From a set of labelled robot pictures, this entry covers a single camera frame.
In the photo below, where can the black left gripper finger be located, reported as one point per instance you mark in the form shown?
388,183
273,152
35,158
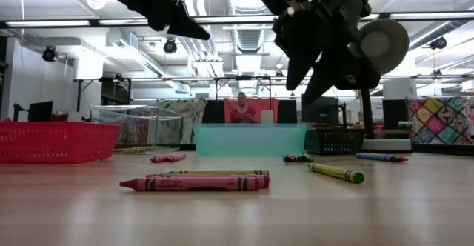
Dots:
183,22
158,22

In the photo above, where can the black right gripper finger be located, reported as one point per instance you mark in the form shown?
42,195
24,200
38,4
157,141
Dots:
355,76
296,46

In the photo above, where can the black ceiling spotlight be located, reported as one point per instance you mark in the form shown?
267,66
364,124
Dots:
438,43
49,54
170,46

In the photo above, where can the white desk lamp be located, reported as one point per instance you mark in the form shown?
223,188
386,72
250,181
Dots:
389,42

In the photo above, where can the black beam with light strips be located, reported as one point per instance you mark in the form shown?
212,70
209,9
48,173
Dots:
237,19

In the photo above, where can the red fabric panel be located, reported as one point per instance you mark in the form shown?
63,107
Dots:
268,105

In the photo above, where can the black plastic basket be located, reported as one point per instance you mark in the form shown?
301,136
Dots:
335,142

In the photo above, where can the white box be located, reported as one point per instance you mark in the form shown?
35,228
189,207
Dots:
267,117

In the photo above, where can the person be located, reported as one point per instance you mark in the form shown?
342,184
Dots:
242,112

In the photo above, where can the pale floral cloth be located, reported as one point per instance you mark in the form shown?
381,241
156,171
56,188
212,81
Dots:
190,112

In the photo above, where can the black fabric panel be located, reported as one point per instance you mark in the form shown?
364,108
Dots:
213,111

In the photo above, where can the colourful patchwork quilt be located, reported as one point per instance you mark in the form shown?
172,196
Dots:
440,120

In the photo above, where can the teal plastic bin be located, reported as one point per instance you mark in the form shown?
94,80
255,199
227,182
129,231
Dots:
248,140

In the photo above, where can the clear plastic bin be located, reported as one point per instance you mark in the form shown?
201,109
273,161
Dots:
140,127

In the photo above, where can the red plastic basket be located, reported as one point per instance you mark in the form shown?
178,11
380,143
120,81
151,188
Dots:
55,142

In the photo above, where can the black background rig frame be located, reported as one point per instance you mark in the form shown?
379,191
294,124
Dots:
243,77

